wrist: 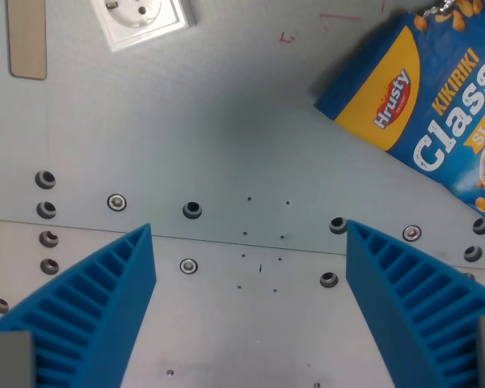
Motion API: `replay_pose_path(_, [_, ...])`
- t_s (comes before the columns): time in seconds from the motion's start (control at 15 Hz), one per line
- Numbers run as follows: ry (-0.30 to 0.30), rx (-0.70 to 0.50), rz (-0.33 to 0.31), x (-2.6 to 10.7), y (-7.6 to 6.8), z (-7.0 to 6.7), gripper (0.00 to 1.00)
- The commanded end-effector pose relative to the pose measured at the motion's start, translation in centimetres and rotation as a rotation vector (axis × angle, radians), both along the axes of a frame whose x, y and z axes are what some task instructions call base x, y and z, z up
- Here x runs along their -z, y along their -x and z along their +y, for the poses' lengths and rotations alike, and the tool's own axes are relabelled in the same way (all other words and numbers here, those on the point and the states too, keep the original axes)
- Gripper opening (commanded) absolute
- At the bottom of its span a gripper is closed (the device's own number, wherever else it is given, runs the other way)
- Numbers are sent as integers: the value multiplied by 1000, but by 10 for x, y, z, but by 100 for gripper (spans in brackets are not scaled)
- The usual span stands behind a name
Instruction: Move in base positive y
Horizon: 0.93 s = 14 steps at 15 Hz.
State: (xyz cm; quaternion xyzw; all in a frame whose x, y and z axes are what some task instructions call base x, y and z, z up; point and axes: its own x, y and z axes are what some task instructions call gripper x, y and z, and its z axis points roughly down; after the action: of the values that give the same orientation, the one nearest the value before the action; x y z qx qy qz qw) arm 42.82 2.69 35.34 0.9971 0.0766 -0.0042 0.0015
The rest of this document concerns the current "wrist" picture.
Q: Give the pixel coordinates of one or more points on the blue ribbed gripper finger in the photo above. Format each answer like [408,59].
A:
[420,303]
[93,307]

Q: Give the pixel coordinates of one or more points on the silver bolt head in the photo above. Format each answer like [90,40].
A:
[188,266]
[116,202]
[411,233]

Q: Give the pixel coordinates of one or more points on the blue Hrusty peanut snack bag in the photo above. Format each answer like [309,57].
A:
[428,105]

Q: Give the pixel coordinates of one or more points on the beige wooden slat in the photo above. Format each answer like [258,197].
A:
[27,38]

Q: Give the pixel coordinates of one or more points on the white wall power socket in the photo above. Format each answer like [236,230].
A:
[141,20]

